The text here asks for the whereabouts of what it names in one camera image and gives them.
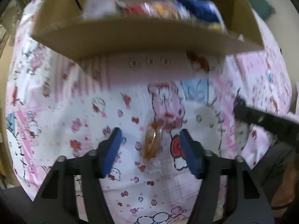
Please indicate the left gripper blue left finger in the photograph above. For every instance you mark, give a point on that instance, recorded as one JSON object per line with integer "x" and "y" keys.
{"x": 107, "y": 151}

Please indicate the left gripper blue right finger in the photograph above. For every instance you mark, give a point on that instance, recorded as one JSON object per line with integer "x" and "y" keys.
{"x": 194, "y": 154}

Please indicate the orange clear candy packet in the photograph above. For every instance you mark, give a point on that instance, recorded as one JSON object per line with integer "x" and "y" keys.
{"x": 152, "y": 142}

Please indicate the blue snack bag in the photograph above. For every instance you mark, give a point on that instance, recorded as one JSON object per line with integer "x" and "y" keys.
{"x": 205, "y": 12}

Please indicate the white rice cake packet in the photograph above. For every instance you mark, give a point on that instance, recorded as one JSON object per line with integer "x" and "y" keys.
{"x": 98, "y": 9}
{"x": 159, "y": 9}

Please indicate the person's right hand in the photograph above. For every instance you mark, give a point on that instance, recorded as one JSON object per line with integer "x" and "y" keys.
{"x": 286, "y": 192}

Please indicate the pink cartoon bed sheet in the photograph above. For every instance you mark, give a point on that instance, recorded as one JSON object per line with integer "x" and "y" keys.
{"x": 54, "y": 107}

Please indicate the teal headboard cushion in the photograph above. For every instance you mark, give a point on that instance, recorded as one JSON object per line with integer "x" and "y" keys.
{"x": 264, "y": 9}

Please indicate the cardboard box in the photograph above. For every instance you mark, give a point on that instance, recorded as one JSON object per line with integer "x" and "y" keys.
{"x": 60, "y": 25}

